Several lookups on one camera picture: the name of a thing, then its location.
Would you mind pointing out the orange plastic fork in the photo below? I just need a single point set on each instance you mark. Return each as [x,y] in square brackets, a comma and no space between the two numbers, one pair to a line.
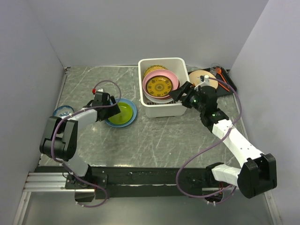
[224,87]

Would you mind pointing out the blue white small bowl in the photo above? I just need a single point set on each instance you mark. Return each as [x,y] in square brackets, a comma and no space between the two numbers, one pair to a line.
[63,110]

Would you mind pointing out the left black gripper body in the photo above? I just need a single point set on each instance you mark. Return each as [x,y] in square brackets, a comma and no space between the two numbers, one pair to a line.
[108,102]

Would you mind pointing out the round bamboo mat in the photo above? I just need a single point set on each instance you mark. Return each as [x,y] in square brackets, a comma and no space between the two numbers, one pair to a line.
[153,68]

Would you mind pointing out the clear plastic cup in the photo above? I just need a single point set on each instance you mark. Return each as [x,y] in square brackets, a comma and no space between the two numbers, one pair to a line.
[215,69]

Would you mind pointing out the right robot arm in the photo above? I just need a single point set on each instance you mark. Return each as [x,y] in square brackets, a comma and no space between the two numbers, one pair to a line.
[258,171]

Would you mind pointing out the blue yellow pattern plate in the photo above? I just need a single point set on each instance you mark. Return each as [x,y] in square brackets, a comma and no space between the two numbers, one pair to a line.
[159,86]

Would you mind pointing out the lime green plate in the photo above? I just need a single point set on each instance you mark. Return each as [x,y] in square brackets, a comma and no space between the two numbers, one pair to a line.
[125,115]

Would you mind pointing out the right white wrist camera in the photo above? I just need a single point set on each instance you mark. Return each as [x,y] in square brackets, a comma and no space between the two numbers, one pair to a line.
[204,80]

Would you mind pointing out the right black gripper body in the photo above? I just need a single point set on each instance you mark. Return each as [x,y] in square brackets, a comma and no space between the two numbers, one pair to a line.
[192,100]

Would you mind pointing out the white plastic bin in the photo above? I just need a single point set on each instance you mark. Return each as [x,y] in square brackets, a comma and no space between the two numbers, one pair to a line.
[177,66]

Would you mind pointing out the red round plate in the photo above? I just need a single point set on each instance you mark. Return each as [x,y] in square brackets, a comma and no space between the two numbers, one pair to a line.
[163,99]

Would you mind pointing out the white plate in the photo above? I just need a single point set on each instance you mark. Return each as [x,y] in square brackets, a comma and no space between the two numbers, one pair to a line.
[149,97]

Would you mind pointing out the orange plastic spoon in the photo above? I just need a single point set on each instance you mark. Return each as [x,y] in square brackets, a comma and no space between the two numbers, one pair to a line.
[224,80]

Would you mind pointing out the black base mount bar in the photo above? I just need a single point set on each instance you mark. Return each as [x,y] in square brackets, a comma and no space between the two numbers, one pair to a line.
[120,182]

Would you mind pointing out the pink plate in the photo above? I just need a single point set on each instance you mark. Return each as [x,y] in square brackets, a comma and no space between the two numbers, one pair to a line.
[165,73]

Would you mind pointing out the light blue plate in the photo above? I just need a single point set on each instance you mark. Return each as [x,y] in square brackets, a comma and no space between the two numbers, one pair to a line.
[133,117]

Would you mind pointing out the beige bird pattern plate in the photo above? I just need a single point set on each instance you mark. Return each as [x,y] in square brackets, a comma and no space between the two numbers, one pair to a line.
[195,79]

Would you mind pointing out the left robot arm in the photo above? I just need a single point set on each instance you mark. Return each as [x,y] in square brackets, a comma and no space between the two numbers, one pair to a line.
[59,140]

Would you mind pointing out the aluminium rail frame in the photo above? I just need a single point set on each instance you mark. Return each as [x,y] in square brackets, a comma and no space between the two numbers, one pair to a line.
[56,182]

